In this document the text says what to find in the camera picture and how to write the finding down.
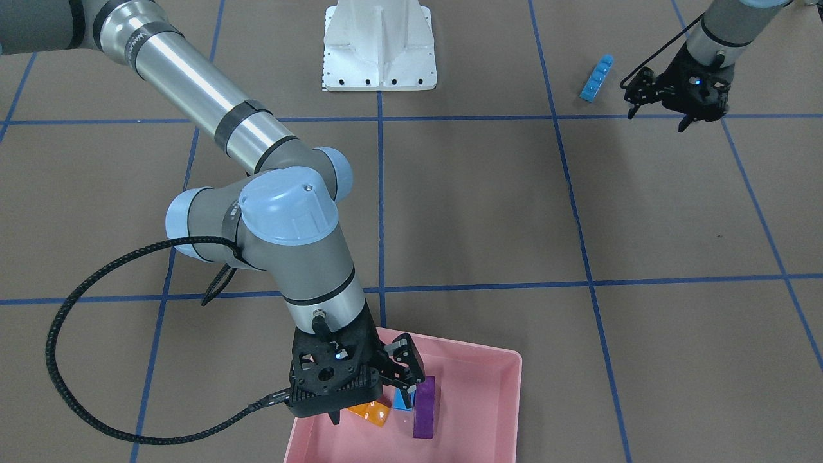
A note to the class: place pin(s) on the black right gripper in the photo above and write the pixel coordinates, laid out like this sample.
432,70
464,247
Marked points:
371,339

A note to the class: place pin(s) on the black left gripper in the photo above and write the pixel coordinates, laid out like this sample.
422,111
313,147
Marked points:
681,72

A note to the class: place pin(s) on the orange toy block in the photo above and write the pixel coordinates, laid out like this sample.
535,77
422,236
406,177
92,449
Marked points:
376,412

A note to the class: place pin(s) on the small blue toy block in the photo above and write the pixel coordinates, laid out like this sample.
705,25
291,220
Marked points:
399,402

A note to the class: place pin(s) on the purple toy block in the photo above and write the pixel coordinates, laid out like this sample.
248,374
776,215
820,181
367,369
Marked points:
424,409

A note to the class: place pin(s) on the long blue toy block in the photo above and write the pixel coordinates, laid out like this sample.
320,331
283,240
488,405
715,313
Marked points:
596,78

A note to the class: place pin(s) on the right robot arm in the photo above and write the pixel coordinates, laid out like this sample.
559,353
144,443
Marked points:
281,219

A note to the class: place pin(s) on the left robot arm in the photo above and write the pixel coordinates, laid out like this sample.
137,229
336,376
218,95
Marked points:
728,27

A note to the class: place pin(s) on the pink plastic box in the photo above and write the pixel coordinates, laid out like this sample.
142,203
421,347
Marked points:
476,414

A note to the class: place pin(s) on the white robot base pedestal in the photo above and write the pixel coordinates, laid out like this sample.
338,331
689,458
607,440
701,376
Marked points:
378,46

